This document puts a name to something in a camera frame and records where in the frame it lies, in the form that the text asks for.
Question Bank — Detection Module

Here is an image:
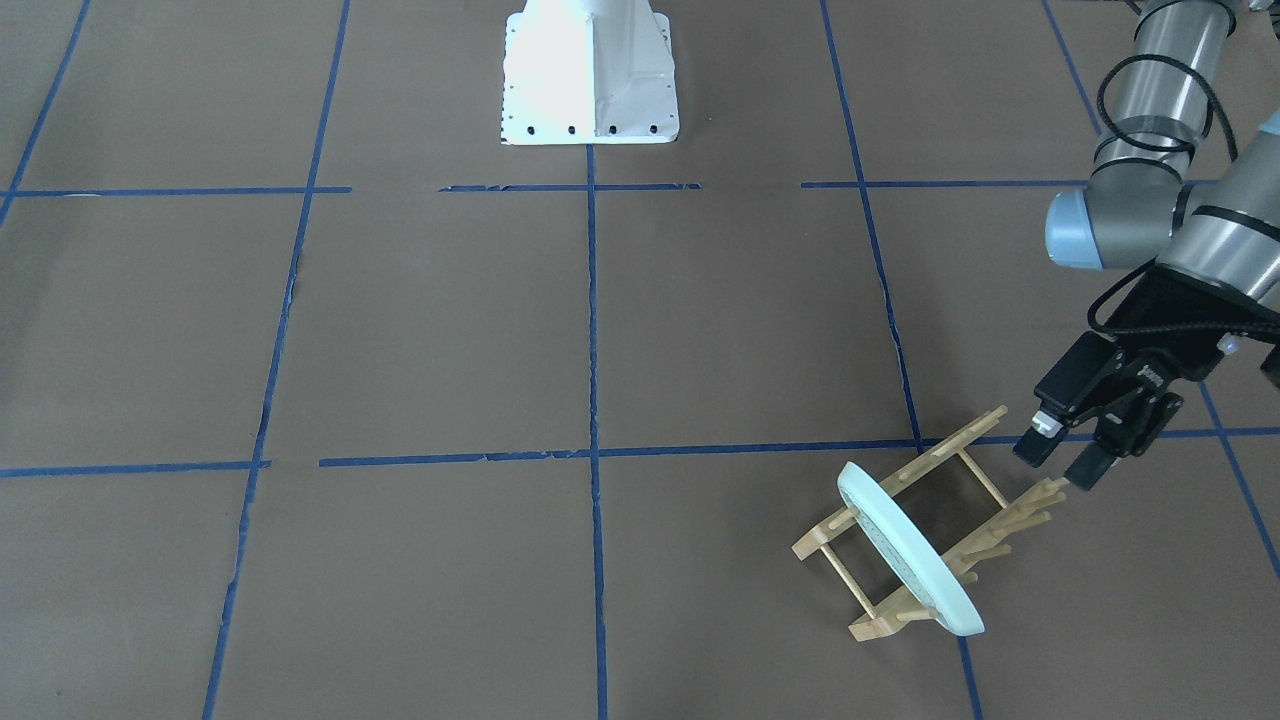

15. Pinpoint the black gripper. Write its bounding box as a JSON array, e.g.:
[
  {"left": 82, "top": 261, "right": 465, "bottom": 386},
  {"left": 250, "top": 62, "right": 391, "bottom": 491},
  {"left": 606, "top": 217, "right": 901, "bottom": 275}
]
[{"left": 1012, "top": 263, "right": 1277, "bottom": 491}]

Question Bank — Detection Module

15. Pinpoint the light green ceramic plate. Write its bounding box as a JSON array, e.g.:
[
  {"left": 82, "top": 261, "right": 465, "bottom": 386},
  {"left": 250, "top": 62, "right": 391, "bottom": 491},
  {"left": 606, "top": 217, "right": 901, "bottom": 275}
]
[{"left": 837, "top": 462, "right": 986, "bottom": 637}]

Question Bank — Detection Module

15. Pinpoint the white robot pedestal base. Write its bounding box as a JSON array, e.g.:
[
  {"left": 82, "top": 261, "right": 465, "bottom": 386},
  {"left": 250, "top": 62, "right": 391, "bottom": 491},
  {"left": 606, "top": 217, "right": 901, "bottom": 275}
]
[{"left": 500, "top": 1, "right": 681, "bottom": 146}]

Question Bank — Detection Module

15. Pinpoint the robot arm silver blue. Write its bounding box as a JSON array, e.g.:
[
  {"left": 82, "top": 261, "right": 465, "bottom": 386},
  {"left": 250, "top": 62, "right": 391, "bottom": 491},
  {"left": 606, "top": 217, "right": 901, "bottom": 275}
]
[{"left": 1014, "top": 1, "right": 1279, "bottom": 489}]

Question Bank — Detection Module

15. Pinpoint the wooden dish rack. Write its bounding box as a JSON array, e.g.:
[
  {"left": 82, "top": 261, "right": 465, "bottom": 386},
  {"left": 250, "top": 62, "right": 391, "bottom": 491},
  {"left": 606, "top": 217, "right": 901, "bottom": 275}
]
[{"left": 791, "top": 406, "right": 1068, "bottom": 642}]

